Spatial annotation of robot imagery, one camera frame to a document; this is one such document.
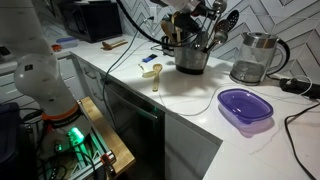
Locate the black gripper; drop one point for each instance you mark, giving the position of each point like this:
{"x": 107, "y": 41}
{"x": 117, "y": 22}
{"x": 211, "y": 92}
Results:
{"x": 185, "y": 20}

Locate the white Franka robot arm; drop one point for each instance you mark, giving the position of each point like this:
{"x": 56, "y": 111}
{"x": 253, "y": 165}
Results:
{"x": 36, "y": 76}

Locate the round-bowl wooden spoon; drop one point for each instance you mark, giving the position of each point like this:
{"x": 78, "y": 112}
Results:
{"x": 166, "y": 30}

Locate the steel utensil holder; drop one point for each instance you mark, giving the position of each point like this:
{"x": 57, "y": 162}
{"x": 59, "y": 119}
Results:
{"x": 191, "y": 60}

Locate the grey metal utensil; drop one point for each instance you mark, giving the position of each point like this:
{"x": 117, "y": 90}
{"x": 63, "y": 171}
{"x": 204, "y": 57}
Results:
{"x": 220, "y": 37}

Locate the black slotted spoon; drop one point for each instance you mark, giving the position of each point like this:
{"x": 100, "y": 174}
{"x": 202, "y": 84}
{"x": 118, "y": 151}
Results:
{"x": 233, "y": 17}

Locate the light wooden slotted spoon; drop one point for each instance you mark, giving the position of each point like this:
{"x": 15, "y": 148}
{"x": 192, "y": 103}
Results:
{"x": 156, "y": 71}

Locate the cream plastic spoon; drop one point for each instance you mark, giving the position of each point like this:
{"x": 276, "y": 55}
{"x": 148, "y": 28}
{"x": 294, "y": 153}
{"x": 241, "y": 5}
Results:
{"x": 148, "y": 74}

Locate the flat wooden spatula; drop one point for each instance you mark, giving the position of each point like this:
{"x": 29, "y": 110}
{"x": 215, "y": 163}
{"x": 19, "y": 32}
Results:
{"x": 177, "y": 26}

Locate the blue snack packet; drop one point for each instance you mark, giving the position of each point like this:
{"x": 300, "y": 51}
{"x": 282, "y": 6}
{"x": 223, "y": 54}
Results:
{"x": 149, "y": 58}

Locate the glass electric kettle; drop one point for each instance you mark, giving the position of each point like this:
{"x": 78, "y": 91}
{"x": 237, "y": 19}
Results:
{"x": 256, "y": 60}

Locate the wooden spatula with hole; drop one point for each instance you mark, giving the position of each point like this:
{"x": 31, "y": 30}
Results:
{"x": 119, "y": 42}

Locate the dark brown wooden ladle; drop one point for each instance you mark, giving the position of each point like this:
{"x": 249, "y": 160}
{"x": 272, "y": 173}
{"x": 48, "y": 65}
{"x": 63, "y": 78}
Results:
{"x": 106, "y": 46}

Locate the purple plastic container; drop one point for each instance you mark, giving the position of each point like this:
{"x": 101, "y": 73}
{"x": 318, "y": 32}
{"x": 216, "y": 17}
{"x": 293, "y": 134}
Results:
{"x": 245, "y": 105}

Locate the black microwave oven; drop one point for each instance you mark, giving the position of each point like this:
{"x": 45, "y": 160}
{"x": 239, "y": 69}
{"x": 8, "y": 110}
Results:
{"x": 91, "y": 20}

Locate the white drawer cabinet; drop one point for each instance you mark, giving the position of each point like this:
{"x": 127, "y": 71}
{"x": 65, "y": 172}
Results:
{"x": 91, "y": 80}

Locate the grey cabinet door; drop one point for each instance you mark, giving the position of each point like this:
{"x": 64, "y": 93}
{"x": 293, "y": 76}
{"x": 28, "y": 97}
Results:
{"x": 190, "y": 150}

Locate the black power strip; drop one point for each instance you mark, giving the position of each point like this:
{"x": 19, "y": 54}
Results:
{"x": 296, "y": 87}

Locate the blue lidded food container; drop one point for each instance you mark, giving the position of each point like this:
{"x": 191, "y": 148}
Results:
{"x": 67, "y": 42}

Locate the wooden board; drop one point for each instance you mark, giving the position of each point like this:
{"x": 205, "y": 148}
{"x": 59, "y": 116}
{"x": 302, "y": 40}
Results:
{"x": 106, "y": 133}

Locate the small red object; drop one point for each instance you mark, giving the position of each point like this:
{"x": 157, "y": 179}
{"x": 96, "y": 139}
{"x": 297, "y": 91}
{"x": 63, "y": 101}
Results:
{"x": 56, "y": 48}

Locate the dark blue bin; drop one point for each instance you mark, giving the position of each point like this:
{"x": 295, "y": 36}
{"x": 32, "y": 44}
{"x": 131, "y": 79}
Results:
{"x": 8, "y": 133}

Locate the white wall outlet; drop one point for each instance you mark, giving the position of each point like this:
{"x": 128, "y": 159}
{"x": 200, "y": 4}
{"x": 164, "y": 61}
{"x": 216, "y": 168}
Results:
{"x": 152, "y": 14}

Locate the aluminium frame cart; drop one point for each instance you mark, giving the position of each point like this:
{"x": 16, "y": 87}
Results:
{"x": 86, "y": 163}

